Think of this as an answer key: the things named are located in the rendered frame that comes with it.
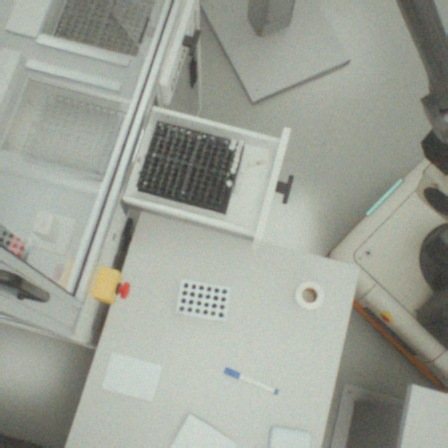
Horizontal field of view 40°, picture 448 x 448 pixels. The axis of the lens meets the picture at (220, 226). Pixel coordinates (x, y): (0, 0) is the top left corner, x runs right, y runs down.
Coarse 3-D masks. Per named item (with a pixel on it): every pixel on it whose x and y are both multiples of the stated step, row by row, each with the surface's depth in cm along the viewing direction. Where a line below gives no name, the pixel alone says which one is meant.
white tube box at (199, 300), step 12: (180, 288) 151; (192, 288) 154; (204, 288) 151; (216, 288) 152; (228, 288) 151; (180, 300) 150; (192, 300) 151; (204, 300) 150; (216, 300) 154; (228, 300) 150; (180, 312) 149; (192, 312) 149; (204, 312) 153; (216, 312) 149
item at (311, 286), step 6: (306, 282) 151; (312, 282) 151; (300, 288) 151; (306, 288) 151; (312, 288) 151; (318, 288) 151; (294, 294) 153; (300, 294) 151; (318, 294) 151; (294, 300) 154; (300, 300) 150; (318, 300) 150; (300, 306) 151; (306, 306) 150; (312, 306) 150
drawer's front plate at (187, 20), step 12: (192, 0) 157; (192, 12) 159; (180, 24) 155; (192, 24) 163; (180, 36) 154; (180, 48) 156; (168, 60) 152; (180, 60) 160; (168, 72) 151; (168, 84) 153; (168, 96) 157
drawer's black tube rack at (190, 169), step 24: (168, 144) 153; (192, 144) 153; (216, 144) 153; (144, 168) 151; (168, 168) 151; (192, 168) 148; (216, 168) 150; (144, 192) 150; (168, 192) 149; (192, 192) 146; (216, 192) 147
